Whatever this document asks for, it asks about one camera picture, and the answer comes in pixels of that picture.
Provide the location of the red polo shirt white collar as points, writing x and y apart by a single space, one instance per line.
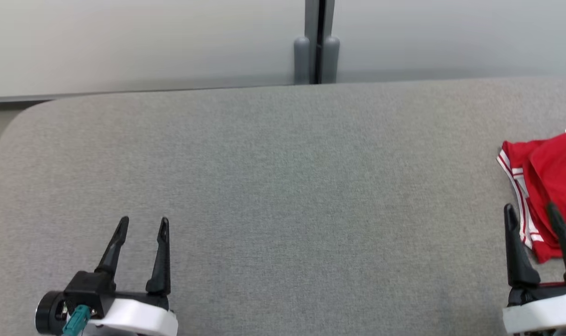
553 177

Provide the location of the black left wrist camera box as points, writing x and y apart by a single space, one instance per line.
84 289

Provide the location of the grey partition base rail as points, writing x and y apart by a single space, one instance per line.
31 98

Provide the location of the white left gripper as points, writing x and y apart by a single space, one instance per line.
133 319

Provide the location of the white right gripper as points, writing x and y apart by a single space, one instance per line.
544 312

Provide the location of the grey partition post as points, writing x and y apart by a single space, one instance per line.
310 18

